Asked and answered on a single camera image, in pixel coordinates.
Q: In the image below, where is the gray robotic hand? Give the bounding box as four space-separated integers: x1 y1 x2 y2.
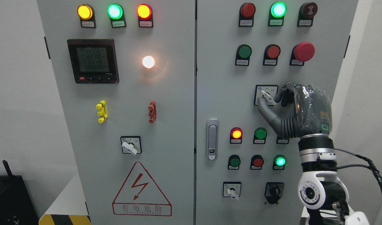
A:
257 82 332 139

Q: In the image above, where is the gray rotary switch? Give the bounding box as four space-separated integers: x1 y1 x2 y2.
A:
222 181 242 201
254 84 278 106

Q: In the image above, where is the green indicator light middle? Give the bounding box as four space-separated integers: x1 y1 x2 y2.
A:
253 127 267 144

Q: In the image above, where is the green indicator light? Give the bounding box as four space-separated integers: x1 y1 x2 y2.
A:
253 127 267 144
268 1 287 27
107 4 127 28

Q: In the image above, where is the lit green push button lower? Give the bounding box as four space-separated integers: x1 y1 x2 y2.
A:
272 155 287 170

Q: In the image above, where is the red emergency stop button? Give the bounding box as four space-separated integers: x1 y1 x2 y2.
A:
289 42 315 66

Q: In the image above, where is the red push button upper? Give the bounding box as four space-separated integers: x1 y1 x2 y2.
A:
262 44 281 66

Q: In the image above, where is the red push button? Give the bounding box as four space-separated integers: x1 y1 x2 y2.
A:
250 155 265 170
262 44 281 66

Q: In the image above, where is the red push button lower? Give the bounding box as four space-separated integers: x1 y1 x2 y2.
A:
250 155 265 170

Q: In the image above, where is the lit red indicator light middle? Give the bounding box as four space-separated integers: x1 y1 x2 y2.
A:
230 127 243 144

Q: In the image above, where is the green push button upper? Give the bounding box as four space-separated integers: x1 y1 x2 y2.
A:
235 44 252 66

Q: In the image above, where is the dark red buzzer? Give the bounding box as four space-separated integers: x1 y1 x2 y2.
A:
297 2 318 27

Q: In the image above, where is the green indicator light top right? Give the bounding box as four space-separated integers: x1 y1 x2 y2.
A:
268 1 287 27

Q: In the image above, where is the red indicator light top right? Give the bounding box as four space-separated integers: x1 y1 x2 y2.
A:
238 2 256 27

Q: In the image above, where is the gray electrical control cabinet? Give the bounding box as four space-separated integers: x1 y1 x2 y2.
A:
37 0 358 225

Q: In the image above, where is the red terminal clip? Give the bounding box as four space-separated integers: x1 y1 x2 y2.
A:
148 101 157 124

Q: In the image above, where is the white glowing lamp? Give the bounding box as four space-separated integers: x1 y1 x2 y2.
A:
142 55 156 69

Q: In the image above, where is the red electrical danger sign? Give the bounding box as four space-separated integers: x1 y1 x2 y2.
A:
112 162 172 217

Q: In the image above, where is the red-yellow indicator light top left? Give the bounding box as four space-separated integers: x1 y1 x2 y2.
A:
136 3 154 28

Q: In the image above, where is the yellow terminal clip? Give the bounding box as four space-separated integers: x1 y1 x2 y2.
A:
96 100 108 123

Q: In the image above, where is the green indicator light top left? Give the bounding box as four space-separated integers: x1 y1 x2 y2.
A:
107 4 127 28

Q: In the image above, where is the black digital power meter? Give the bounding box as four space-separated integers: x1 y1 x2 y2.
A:
67 39 119 84

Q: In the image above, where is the yellow indicator light top left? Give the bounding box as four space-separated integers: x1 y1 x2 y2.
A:
77 4 96 28

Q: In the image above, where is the black box with antenna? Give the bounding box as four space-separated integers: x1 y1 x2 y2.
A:
0 160 39 225

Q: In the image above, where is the black selector knob switch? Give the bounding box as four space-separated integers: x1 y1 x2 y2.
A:
265 182 285 204

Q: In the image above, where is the silver door latch handle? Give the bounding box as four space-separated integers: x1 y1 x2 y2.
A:
206 118 219 160

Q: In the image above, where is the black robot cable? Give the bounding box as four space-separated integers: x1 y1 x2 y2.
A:
331 148 382 224

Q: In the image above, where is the gray rotary switch left door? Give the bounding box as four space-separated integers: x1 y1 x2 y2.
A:
120 136 142 155

